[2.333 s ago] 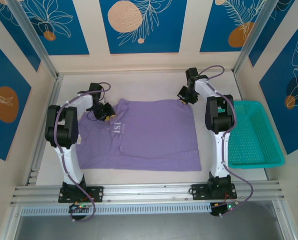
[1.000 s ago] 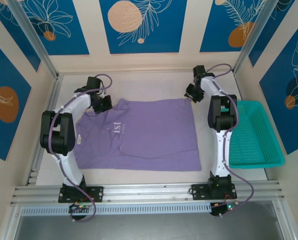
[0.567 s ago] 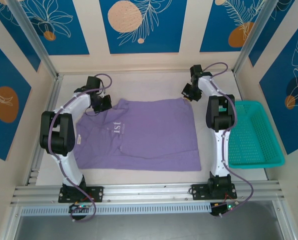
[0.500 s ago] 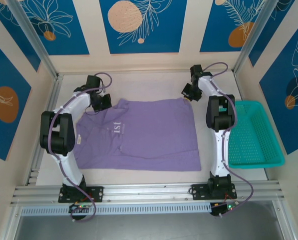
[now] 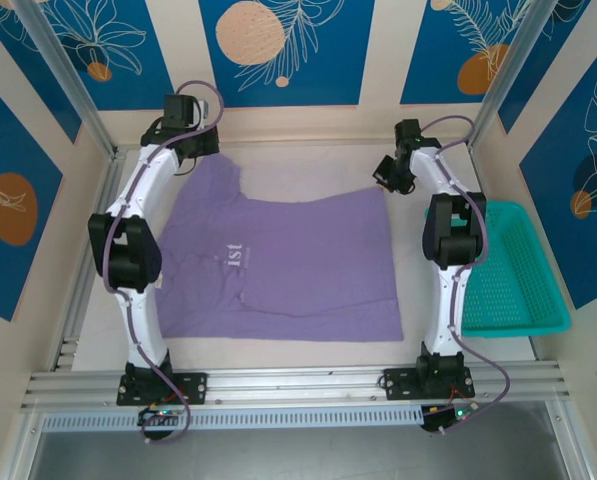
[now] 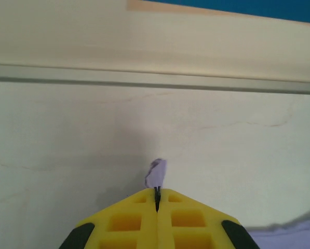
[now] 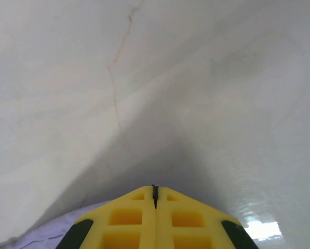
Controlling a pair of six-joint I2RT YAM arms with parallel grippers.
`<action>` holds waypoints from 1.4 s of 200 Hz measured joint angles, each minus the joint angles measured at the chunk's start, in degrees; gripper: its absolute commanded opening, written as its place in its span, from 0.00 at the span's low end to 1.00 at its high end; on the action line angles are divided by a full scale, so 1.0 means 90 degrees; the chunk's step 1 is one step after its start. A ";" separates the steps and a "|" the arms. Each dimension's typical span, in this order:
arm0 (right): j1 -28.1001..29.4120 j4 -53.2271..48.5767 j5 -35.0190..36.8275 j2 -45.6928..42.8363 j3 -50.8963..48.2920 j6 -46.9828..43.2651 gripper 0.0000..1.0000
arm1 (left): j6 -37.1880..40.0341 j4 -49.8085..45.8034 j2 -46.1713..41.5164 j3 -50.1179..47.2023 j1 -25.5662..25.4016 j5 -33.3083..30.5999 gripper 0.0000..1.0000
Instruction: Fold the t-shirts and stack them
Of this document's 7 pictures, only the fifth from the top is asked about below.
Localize grey metal shelf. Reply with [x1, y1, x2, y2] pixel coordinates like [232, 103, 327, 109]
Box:
[25, 399, 582, 480]

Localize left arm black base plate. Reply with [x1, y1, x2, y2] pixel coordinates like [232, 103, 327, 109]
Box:
[116, 371, 210, 407]

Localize blue panel with peach circle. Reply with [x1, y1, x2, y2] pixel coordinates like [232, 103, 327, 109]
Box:
[198, 0, 377, 109]

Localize purple printed t-shirt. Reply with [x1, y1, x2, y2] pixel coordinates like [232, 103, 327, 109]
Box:
[153, 152, 406, 344]

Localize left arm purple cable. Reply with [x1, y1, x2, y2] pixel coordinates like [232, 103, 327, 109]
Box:
[102, 79, 226, 446]

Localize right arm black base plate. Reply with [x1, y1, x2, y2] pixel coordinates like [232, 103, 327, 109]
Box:
[382, 366, 477, 402]

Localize aluminium mounting rail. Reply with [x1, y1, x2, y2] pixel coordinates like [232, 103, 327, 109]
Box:
[20, 359, 573, 410]

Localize aluminium frame post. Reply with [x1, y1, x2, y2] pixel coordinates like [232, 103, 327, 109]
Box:
[466, 0, 553, 151]
[12, 0, 118, 157]

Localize blue floral wall panel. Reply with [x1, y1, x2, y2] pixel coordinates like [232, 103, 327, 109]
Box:
[0, 71, 65, 322]
[40, 0, 181, 112]
[520, 47, 597, 310]
[399, 0, 534, 107]

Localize teal plastic mesh basket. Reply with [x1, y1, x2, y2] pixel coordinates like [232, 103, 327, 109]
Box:
[423, 200, 574, 340]

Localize grey slotted cable duct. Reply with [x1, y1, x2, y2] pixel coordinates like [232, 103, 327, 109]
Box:
[40, 405, 427, 433]

